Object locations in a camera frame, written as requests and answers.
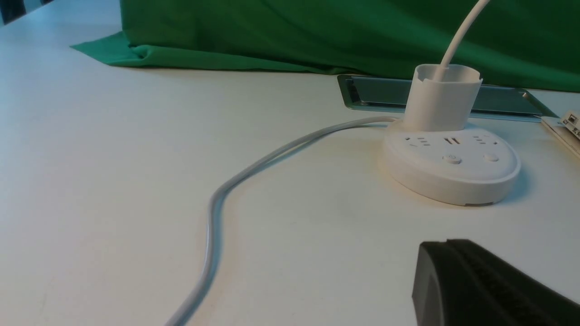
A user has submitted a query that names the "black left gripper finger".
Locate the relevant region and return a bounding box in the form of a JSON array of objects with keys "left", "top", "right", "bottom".
[{"left": 411, "top": 239, "right": 580, "bottom": 326}]

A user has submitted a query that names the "white desk lamp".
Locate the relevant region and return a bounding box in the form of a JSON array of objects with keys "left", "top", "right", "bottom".
[{"left": 383, "top": 0, "right": 522, "bottom": 206}]

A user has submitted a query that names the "white top book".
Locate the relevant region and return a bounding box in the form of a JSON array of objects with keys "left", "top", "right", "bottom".
[{"left": 541, "top": 110, "right": 580, "bottom": 159}]

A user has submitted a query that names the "green backdrop cloth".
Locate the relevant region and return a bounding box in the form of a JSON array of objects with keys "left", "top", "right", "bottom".
[{"left": 73, "top": 0, "right": 580, "bottom": 92}]

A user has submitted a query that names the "metal desk cable tray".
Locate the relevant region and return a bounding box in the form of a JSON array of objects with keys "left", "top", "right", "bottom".
[{"left": 338, "top": 75, "right": 558, "bottom": 122}]

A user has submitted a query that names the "grey lamp power cable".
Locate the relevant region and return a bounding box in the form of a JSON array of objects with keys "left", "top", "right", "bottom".
[{"left": 164, "top": 116, "right": 399, "bottom": 326}]

